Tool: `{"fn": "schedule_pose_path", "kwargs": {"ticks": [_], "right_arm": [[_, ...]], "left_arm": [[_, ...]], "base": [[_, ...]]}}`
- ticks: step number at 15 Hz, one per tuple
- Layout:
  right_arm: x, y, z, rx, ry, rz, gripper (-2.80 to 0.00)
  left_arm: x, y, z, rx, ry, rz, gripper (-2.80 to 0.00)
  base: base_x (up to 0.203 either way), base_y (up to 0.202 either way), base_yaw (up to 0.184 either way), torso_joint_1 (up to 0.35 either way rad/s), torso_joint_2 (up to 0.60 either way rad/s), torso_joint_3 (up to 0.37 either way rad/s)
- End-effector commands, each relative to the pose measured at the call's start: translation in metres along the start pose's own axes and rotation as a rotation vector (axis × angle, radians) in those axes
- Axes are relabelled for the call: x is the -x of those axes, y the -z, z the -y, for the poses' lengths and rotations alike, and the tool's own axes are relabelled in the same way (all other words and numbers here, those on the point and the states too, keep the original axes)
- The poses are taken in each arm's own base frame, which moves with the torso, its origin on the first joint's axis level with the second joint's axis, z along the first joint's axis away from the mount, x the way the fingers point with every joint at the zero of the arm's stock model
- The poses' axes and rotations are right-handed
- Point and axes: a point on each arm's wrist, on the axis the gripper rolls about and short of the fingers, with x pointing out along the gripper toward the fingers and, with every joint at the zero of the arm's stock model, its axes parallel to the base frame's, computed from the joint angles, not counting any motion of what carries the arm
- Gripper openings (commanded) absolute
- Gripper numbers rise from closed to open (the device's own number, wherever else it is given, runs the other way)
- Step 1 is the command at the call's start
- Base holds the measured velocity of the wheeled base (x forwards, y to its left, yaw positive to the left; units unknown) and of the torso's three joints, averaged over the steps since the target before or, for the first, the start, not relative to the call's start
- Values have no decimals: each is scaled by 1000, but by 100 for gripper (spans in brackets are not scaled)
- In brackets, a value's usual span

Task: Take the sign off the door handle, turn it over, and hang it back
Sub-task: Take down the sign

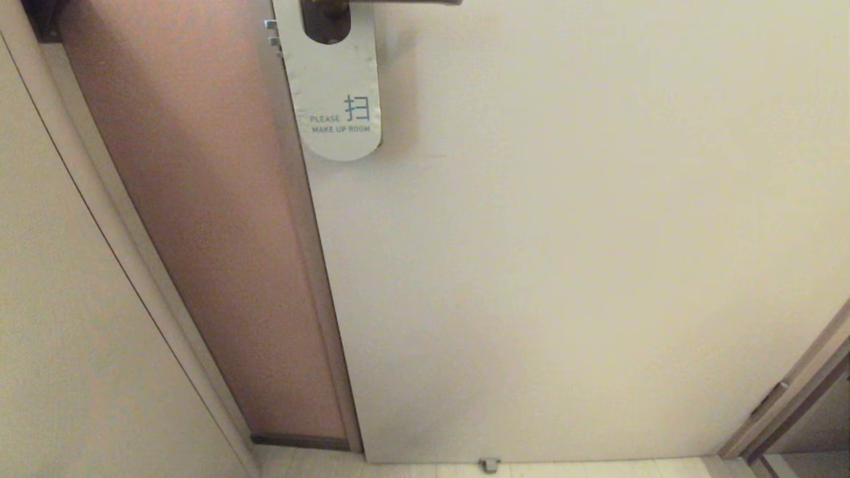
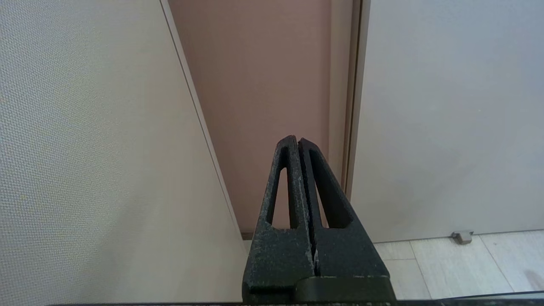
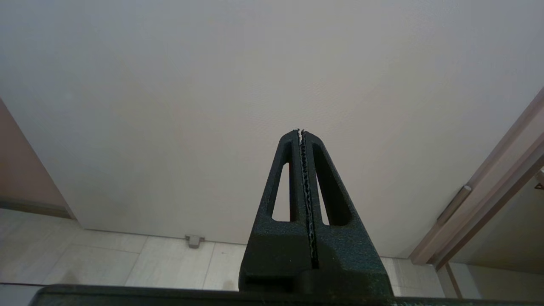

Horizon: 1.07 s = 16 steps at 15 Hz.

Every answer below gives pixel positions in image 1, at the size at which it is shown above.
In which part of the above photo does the white and blue door hanger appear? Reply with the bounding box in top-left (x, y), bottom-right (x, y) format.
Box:
top-left (272, 0), bottom-right (383, 162)

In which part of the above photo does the white room door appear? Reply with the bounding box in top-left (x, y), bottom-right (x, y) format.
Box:
top-left (247, 0), bottom-right (850, 465)

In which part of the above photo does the beige door jamb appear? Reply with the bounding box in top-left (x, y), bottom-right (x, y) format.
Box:
top-left (0, 0), bottom-right (261, 478)

